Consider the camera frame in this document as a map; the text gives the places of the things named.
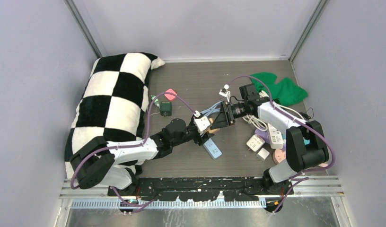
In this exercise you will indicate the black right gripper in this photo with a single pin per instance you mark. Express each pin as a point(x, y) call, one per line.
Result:
point(225, 117)

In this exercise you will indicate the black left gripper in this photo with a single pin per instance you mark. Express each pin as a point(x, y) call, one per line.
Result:
point(199, 139)

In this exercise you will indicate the light blue power strip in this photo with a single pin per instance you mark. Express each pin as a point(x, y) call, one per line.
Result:
point(212, 149)

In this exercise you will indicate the white tiger cube socket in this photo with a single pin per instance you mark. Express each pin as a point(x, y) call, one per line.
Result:
point(255, 143)

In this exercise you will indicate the dark green cube adapter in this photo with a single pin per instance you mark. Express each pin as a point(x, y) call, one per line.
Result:
point(166, 108)

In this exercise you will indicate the pink small plug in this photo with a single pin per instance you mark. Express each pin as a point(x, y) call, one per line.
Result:
point(170, 94)

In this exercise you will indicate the white charger plug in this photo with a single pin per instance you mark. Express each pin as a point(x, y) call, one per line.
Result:
point(262, 154)

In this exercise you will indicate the white power strip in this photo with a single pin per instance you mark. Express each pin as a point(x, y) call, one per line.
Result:
point(275, 137)

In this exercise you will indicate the light green small plug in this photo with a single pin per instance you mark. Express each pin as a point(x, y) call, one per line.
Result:
point(155, 101)

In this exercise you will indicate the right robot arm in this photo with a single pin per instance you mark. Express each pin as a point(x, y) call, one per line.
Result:
point(305, 147)

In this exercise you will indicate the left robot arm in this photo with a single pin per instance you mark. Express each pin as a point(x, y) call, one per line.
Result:
point(97, 162)

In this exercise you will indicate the pink round socket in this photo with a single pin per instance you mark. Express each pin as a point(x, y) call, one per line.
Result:
point(278, 156)

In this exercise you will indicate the purple power strip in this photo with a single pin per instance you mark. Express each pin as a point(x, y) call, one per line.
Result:
point(264, 135)

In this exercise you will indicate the green cloth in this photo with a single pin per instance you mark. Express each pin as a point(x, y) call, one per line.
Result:
point(285, 92)

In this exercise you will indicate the black white checkered pillow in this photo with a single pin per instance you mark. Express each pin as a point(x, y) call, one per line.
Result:
point(114, 101)

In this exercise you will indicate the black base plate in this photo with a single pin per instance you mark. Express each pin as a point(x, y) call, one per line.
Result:
point(246, 188)

